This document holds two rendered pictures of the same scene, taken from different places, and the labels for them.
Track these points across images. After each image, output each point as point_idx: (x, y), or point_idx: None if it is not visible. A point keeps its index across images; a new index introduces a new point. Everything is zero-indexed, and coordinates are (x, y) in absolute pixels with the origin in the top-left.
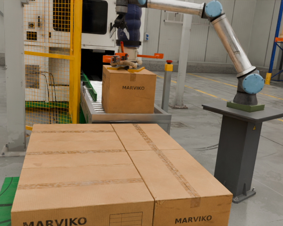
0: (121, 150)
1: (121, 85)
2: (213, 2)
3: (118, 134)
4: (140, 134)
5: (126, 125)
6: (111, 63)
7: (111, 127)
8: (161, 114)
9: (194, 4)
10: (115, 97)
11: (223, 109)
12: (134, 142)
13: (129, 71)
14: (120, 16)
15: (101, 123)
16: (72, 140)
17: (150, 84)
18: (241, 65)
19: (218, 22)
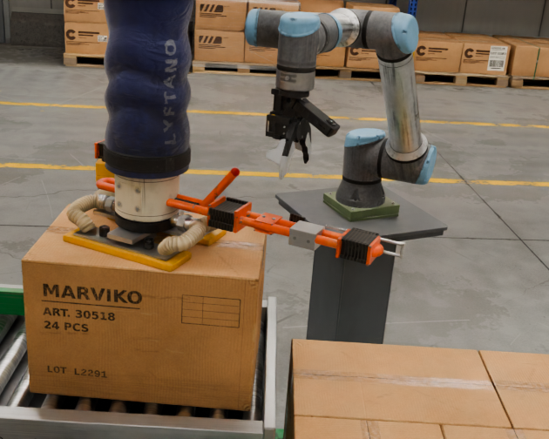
0: (514, 435)
1: (259, 298)
2: (411, 19)
3: (397, 418)
4: (388, 383)
5: (310, 390)
6: (187, 247)
7: (334, 420)
8: (273, 309)
9: (342, 17)
10: (255, 341)
11: (376, 232)
12: (456, 406)
13: (216, 245)
14: (308, 104)
15: (297, 432)
16: None
17: (265, 252)
18: (418, 137)
19: (410, 62)
